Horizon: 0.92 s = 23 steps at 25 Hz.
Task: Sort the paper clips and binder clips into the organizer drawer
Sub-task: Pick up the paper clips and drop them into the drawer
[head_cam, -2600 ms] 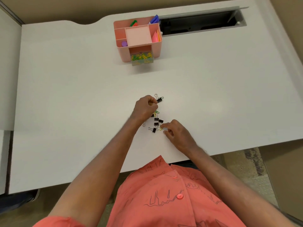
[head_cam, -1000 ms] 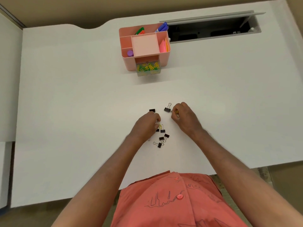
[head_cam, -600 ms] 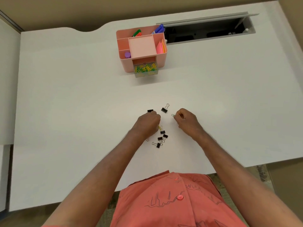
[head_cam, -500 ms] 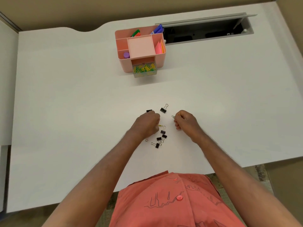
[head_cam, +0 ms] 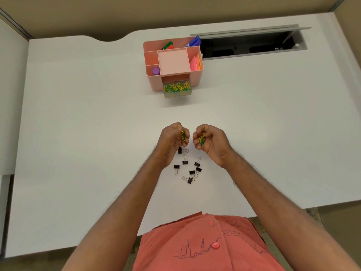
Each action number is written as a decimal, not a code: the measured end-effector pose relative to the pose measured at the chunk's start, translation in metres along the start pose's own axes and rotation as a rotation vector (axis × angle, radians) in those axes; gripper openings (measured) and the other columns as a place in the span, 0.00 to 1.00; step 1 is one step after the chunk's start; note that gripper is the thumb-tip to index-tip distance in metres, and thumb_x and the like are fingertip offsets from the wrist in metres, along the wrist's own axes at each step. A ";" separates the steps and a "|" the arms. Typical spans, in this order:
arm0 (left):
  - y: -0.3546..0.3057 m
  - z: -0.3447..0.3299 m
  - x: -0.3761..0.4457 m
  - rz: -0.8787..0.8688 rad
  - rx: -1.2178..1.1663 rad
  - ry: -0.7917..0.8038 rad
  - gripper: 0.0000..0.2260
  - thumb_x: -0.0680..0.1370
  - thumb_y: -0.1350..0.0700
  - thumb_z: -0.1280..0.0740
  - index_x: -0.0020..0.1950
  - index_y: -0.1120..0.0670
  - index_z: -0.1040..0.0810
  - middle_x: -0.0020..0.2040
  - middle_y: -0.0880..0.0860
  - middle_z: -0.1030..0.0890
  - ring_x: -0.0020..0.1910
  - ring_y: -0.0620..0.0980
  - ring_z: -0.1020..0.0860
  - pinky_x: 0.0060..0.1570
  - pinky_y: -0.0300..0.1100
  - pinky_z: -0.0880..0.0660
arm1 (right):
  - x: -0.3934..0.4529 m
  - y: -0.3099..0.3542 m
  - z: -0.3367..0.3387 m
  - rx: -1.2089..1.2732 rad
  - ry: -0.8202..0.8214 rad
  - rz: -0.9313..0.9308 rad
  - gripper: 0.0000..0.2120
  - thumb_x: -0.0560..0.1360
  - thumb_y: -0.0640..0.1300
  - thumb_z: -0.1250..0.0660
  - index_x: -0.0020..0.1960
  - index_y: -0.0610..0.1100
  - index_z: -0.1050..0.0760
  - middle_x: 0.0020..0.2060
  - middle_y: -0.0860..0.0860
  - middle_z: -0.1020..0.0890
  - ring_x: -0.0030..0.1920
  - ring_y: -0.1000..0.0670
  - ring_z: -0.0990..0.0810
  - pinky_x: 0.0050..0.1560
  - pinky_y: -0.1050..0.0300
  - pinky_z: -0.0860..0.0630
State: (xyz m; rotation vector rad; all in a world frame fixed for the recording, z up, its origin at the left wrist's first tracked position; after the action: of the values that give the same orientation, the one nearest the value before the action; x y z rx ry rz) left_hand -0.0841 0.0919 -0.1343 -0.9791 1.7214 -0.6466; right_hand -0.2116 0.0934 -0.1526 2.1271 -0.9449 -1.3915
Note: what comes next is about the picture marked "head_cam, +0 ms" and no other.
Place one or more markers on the blue pens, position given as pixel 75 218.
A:
pixel 194 41

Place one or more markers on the person's right hand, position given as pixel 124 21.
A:
pixel 214 145

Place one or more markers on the person's left fingers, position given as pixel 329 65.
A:
pixel 177 135

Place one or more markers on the person's left forearm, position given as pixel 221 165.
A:
pixel 124 211

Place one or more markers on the person's right fingers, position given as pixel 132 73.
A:
pixel 200 131

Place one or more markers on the pile of coloured paper clips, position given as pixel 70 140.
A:
pixel 176 87

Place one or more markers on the person's left hand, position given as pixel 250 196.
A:
pixel 169 142

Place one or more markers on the group of black binder clips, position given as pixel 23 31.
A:
pixel 185 162

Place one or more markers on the orange sticky notes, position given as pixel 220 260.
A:
pixel 199 61

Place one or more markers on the pink sticky notes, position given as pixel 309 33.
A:
pixel 193 64

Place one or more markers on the person's right forearm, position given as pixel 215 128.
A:
pixel 276 211

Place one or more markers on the green marker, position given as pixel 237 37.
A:
pixel 167 45

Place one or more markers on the pink shirt button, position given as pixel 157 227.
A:
pixel 215 245

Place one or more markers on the purple glue stick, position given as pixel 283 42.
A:
pixel 156 71

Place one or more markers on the salmon pink shirt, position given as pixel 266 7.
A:
pixel 203 248

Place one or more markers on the bunch of yellow green paper clips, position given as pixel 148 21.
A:
pixel 183 136
pixel 201 140

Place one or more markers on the pink desk organizer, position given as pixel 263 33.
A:
pixel 173 63

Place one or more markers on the clear plastic drawer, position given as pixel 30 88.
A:
pixel 177 88

